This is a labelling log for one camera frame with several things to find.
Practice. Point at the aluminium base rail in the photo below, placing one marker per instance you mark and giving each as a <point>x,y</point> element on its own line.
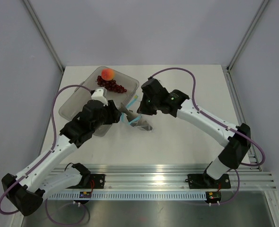
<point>172,177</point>

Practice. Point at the clear plastic tray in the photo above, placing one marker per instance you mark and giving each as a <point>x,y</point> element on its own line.
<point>87,76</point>

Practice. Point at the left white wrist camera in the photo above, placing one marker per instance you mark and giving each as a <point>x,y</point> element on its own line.
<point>99,94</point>

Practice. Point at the right aluminium frame post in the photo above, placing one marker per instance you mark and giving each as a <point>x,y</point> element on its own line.
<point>248,33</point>

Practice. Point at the red grape bunch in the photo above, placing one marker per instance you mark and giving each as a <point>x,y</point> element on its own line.
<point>110,85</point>

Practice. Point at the left aluminium frame post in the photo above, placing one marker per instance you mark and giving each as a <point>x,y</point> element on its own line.
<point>34,16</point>

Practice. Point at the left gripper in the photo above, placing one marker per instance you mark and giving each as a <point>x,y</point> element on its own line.
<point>113,113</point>

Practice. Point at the orange peach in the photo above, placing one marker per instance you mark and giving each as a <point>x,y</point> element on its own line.
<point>107,74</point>

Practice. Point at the grey toy fish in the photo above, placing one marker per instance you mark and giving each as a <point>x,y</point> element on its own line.
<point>134,119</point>

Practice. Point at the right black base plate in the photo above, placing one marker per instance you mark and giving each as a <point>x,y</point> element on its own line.
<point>197,180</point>

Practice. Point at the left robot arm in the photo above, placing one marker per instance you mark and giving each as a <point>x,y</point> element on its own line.
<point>29,188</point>

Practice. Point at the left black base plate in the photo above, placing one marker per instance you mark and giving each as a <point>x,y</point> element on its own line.
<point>95,181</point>

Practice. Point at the clear zip top bag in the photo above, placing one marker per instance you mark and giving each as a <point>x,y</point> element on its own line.
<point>123,116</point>

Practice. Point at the right side aluminium rail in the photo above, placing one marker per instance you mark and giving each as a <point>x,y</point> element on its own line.
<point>271,195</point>

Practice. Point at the white slotted cable duct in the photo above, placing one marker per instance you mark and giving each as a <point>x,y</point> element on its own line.
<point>129,196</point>

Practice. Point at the aluminium frame post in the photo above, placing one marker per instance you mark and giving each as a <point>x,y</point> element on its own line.
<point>34,16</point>
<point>248,33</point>

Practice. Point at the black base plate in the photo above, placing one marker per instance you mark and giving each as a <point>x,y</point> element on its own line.
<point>95,181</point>
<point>197,180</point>

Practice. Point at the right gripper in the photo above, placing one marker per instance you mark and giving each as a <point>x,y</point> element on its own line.
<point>143,109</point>

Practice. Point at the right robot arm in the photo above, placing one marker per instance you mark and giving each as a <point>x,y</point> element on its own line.
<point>234,139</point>

